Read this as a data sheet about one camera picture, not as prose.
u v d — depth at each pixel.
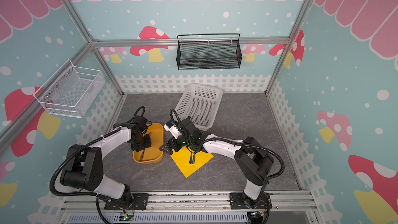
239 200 0.74
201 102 1.13
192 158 0.88
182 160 0.87
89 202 0.76
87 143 0.48
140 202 0.74
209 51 0.95
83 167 0.45
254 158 0.48
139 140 0.75
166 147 0.71
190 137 0.65
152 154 0.87
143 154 0.89
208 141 0.58
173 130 0.73
